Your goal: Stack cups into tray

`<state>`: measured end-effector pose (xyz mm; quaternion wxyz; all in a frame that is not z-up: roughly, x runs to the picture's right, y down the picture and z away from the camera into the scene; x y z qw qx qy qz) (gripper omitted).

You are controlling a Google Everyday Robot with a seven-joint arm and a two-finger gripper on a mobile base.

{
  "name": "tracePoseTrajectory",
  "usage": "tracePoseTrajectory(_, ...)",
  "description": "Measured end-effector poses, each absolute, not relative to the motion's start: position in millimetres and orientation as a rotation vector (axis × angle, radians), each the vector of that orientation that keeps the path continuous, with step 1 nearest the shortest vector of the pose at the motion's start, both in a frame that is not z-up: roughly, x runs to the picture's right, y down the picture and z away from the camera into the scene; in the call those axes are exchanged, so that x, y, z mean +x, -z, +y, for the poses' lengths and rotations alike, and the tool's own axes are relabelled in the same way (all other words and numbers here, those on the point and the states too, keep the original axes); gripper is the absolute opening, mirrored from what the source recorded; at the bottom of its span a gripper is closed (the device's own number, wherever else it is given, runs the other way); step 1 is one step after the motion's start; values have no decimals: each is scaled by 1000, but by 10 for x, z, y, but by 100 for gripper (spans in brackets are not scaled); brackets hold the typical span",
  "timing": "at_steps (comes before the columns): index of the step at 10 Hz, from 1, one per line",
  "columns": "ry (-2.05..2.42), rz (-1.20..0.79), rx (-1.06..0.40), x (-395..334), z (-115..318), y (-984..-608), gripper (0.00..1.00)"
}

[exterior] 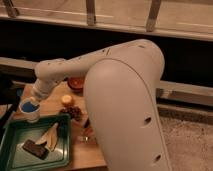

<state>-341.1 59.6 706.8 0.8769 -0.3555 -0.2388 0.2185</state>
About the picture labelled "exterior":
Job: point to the red bowl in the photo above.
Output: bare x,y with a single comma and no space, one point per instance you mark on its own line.
76,84

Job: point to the blue and white cup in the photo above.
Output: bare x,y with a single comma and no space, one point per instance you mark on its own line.
29,110

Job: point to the wooden board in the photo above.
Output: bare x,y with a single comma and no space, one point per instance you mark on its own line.
85,155

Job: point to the green plastic tray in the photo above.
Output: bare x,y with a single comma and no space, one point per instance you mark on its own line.
14,158

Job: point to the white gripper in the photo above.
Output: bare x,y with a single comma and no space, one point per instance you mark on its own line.
41,90

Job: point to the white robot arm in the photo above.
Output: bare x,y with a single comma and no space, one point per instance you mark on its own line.
120,98

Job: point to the small red toy item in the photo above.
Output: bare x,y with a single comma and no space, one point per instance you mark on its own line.
88,133

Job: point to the peeled banana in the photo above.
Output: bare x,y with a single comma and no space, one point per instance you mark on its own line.
49,138

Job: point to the yellow round fruit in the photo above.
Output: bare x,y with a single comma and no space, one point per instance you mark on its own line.
67,100

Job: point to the dark grape bunch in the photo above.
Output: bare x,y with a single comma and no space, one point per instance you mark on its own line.
74,112

